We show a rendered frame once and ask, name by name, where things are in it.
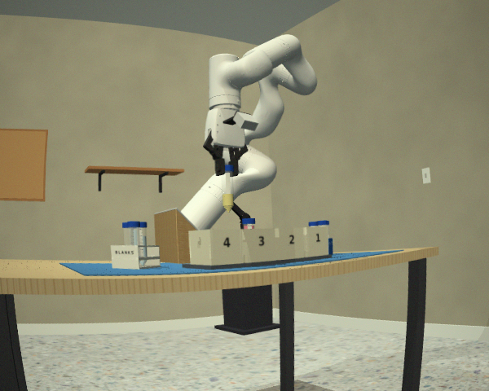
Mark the blue bench mat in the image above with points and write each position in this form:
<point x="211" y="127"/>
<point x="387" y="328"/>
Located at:
<point x="87" y="271"/>

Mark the sample tube with blue cap and orange dot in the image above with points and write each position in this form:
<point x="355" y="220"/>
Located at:
<point x="248" y="223"/>

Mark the beige tube rack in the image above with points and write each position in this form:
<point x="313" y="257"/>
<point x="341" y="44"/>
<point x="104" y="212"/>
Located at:
<point x="127" y="257"/>

